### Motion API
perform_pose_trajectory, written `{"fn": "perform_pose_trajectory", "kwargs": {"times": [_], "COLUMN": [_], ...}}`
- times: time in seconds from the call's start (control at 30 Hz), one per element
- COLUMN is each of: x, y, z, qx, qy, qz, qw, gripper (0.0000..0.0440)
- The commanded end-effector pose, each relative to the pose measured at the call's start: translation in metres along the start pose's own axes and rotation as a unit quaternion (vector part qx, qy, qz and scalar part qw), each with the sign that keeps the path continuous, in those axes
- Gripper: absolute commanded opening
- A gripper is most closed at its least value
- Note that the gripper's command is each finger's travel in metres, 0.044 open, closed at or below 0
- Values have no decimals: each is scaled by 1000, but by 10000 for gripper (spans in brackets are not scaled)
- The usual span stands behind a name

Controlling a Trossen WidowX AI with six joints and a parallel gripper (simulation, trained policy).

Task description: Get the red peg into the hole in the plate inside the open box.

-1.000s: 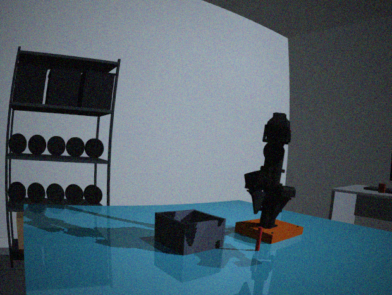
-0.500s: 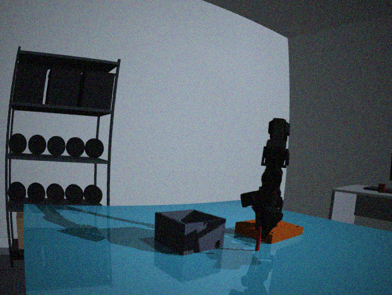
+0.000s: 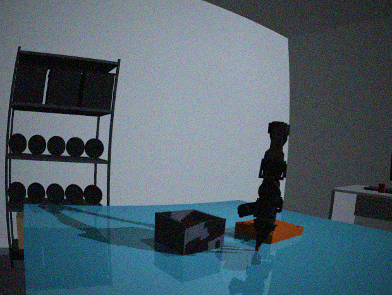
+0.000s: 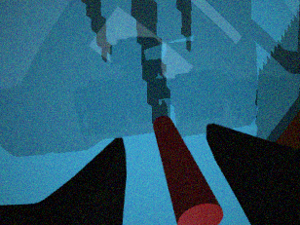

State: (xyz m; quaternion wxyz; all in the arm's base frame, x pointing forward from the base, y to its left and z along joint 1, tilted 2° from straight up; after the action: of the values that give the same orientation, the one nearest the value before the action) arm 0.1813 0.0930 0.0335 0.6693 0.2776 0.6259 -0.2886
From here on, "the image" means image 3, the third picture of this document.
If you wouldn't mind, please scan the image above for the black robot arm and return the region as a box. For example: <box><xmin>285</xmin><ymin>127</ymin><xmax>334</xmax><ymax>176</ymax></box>
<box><xmin>237</xmin><ymin>121</ymin><xmax>290</xmax><ymax>221</ymax></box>

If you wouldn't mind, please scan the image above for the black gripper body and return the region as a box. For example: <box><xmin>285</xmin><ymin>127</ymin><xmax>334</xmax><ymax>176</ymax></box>
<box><xmin>254</xmin><ymin>197</ymin><xmax>278</xmax><ymax>232</ymax></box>

